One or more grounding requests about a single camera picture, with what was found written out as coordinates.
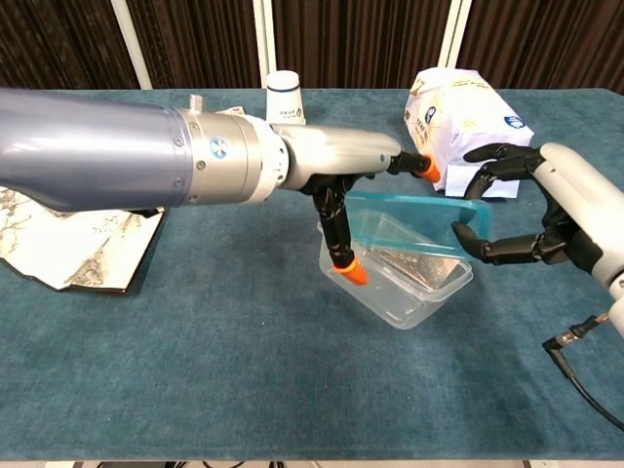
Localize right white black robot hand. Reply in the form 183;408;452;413
451;142;624;293

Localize white double upright post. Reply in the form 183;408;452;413
252;0;279;90

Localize black cable with plug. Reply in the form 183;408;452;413
543;314;624;433

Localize clear plastic container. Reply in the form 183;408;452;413
318;221;475;332

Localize painted paper folding fan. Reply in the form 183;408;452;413
0;184;166;295

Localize white slanted post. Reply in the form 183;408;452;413
109;0;154;91

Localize white tissue pack bag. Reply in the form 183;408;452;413
403;66;535;200

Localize white post with dark stripe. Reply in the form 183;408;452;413
437;0;473;69

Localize teal table cloth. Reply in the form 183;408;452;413
0;87;624;462

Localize white upturned paper cup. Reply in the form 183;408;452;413
265;70;307;128

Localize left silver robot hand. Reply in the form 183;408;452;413
270;124;442;287

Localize dark brown pleated curtain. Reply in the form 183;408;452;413
0;0;624;94

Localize teal container lid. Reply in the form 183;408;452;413
345;190;494;260

